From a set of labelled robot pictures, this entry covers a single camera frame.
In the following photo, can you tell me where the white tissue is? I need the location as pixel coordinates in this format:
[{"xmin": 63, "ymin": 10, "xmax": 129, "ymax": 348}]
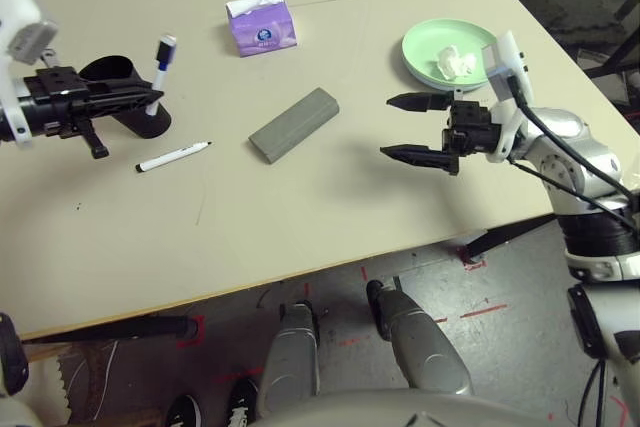
[{"xmin": 432, "ymin": 44, "xmax": 477, "ymax": 82}]

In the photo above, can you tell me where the light green plate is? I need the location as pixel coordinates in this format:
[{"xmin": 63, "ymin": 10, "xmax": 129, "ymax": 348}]
[{"xmin": 401, "ymin": 18, "xmax": 501, "ymax": 91}]

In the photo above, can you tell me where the black table leg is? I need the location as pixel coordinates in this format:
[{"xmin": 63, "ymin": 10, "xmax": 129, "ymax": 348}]
[
  {"xmin": 22, "ymin": 315, "xmax": 206, "ymax": 348},
  {"xmin": 464, "ymin": 214, "xmax": 559, "ymax": 263}
]

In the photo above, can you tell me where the silver robot right leg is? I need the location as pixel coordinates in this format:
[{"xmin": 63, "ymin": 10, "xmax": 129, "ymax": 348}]
[{"xmin": 366, "ymin": 276, "xmax": 474, "ymax": 396}]

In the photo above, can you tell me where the purple tissue box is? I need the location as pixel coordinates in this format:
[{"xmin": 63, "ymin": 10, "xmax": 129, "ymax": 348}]
[{"xmin": 224, "ymin": 0, "xmax": 300, "ymax": 59}]

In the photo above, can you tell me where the white marker blue cap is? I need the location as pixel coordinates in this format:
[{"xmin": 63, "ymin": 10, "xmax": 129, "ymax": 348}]
[{"xmin": 145, "ymin": 35, "xmax": 178, "ymax": 117}]

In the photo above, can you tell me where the black plastic cup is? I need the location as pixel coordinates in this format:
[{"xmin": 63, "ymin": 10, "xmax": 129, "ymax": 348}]
[{"xmin": 78, "ymin": 55, "xmax": 173, "ymax": 141}]

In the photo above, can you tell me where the white marker black cap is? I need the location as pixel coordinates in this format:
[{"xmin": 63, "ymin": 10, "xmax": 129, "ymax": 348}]
[{"xmin": 135, "ymin": 140, "xmax": 214, "ymax": 174}]

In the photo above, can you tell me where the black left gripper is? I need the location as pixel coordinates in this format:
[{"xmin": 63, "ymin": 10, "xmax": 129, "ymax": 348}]
[{"xmin": 23, "ymin": 65, "xmax": 165, "ymax": 161}]

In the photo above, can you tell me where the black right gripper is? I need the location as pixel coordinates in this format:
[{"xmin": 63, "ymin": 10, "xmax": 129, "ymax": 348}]
[{"xmin": 379, "ymin": 89, "xmax": 503, "ymax": 177}]

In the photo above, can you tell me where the silver robot left leg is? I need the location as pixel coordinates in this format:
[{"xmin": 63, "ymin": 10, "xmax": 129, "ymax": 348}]
[{"xmin": 257, "ymin": 300, "xmax": 321, "ymax": 413}]

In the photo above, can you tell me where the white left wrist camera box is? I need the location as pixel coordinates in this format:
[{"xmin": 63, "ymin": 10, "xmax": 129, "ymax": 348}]
[{"xmin": 0, "ymin": 0, "xmax": 59, "ymax": 146}]

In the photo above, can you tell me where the black white sneaker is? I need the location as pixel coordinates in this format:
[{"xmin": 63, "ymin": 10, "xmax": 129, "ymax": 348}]
[
  {"xmin": 227, "ymin": 377, "xmax": 260, "ymax": 427},
  {"xmin": 164, "ymin": 394, "xmax": 201, "ymax": 427}
]

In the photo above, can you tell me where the silver robot leg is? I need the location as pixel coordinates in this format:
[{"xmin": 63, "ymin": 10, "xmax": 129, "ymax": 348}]
[
  {"xmin": 257, "ymin": 300, "xmax": 321, "ymax": 413},
  {"xmin": 366, "ymin": 276, "xmax": 474, "ymax": 396}
]

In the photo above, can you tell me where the grey robot torso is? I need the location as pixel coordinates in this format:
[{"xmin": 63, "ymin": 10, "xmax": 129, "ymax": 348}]
[{"xmin": 249, "ymin": 386, "xmax": 576, "ymax": 427}]

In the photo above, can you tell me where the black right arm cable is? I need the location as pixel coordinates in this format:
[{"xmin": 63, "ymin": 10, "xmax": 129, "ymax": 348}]
[{"xmin": 504, "ymin": 74, "xmax": 640, "ymax": 233}]

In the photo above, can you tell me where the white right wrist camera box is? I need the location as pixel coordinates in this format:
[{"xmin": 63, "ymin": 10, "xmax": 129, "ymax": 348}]
[{"xmin": 479, "ymin": 30, "xmax": 534, "ymax": 164}]

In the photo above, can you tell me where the grey glasses case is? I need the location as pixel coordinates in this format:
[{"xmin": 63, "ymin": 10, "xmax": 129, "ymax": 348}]
[{"xmin": 248, "ymin": 87, "xmax": 341, "ymax": 165}]

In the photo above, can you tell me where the light blue plate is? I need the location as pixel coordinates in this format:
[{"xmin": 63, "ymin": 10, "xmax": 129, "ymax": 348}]
[{"xmin": 407, "ymin": 69, "xmax": 489, "ymax": 94}]

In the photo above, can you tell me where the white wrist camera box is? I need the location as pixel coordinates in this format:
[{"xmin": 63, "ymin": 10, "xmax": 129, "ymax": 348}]
[
  {"xmin": 0, "ymin": 0, "xmax": 59, "ymax": 146},
  {"xmin": 479, "ymin": 30, "xmax": 534, "ymax": 164}
]

